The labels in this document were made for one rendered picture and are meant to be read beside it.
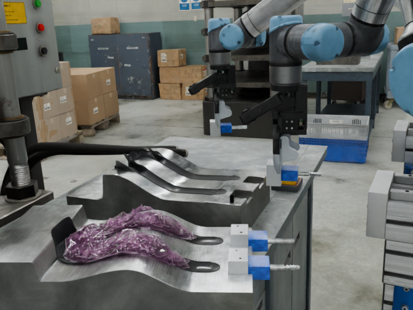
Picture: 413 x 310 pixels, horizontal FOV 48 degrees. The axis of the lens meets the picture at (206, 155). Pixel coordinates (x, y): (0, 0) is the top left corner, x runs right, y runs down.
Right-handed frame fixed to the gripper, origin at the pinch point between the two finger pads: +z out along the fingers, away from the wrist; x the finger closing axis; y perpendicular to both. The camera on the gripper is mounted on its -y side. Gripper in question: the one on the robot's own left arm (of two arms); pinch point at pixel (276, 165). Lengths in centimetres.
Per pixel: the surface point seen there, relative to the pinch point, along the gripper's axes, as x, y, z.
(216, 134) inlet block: 45, -25, 4
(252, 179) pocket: 8.4, -7.1, 7.1
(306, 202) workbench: 66, 7, 36
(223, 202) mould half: -10.6, -11.6, 6.1
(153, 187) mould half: -5.5, -30.7, 5.2
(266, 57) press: 395, -43, 6
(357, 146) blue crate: 308, 47, 78
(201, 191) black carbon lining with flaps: -2.3, -18.8, 6.9
